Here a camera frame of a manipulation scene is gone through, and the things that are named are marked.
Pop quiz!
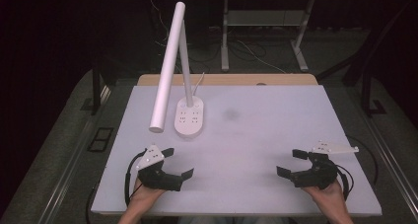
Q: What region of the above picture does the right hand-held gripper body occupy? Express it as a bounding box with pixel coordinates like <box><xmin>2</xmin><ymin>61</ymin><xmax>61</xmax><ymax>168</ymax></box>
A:
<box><xmin>291</xmin><ymin>139</ymin><xmax>360</xmax><ymax>190</ymax></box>

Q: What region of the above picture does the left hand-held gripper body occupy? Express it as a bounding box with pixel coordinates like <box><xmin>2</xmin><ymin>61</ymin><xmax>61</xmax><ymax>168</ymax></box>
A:
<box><xmin>135</xmin><ymin>144</ymin><xmax>183</xmax><ymax>192</ymax></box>

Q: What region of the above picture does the person's left hand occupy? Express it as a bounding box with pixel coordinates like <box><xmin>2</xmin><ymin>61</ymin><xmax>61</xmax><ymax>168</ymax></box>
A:
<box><xmin>129</xmin><ymin>178</ymin><xmax>167</xmax><ymax>209</ymax></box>

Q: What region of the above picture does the person's right hand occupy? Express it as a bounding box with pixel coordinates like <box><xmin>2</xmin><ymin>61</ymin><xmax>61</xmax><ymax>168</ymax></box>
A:
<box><xmin>301</xmin><ymin>179</ymin><xmax>348</xmax><ymax>212</ymax></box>

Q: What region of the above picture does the white desk lamp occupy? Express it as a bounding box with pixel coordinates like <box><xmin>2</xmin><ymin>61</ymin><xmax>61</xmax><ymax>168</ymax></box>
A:
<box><xmin>148</xmin><ymin>1</ymin><xmax>205</xmax><ymax>139</ymax></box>

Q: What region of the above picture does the white foam board mat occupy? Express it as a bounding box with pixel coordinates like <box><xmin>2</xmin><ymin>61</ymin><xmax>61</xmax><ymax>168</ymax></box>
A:
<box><xmin>90</xmin><ymin>84</ymin><xmax>383</xmax><ymax>218</ymax></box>

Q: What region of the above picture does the black floor socket plate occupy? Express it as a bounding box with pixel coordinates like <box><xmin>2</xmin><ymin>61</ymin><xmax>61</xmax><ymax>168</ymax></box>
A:
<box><xmin>87</xmin><ymin>126</ymin><xmax>115</xmax><ymax>153</ymax></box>

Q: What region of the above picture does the black metal stand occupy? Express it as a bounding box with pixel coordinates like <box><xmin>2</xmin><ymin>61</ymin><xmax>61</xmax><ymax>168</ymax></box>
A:
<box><xmin>80</xmin><ymin>59</ymin><xmax>111</xmax><ymax>116</ymax></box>
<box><xmin>360</xmin><ymin>65</ymin><xmax>387</xmax><ymax>117</ymax></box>

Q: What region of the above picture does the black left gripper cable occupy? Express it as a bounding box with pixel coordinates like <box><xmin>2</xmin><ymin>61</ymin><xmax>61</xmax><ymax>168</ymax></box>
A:
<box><xmin>123</xmin><ymin>149</ymin><xmax>148</xmax><ymax>207</ymax></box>

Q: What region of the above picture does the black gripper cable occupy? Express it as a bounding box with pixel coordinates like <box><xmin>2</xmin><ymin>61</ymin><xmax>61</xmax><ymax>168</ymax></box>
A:
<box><xmin>334</xmin><ymin>164</ymin><xmax>356</xmax><ymax>202</ymax></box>
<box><xmin>123</xmin><ymin>149</ymin><xmax>148</xmax><ymax>207</ymax></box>

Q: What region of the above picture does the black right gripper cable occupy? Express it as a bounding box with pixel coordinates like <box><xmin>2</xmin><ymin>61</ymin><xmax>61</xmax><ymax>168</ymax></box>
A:
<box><xmin>334</xmin><ymin>164</ymin><xmax>356</xmax><ymax>202</ymax></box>

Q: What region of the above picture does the thin black cable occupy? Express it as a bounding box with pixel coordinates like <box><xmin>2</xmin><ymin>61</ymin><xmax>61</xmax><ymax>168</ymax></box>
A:
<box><xmin>347</xmin><ymin>135</ymin><xmax>380</xmax><ymax>187</ymax></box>

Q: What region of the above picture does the white lamp cable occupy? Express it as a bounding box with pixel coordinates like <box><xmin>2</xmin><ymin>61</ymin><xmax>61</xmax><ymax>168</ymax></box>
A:
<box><xmin>191</xmin><ymin>72</ymin><xmax>206</xmax><ymax>98</ymax></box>

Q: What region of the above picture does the white floor cable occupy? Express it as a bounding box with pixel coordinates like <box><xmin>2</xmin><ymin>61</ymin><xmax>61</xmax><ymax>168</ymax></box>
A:
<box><xmin>236</xmin><ymin>39</ymin><xmax>288</xmax><ymax>75</ymax></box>

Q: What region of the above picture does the grey metal desk frame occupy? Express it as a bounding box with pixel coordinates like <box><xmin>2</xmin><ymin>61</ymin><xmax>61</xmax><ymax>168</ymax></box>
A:
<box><xmin>209</xmin><ymin>0</ymin><xmax>365</xmax><ymax>73</ymax></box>

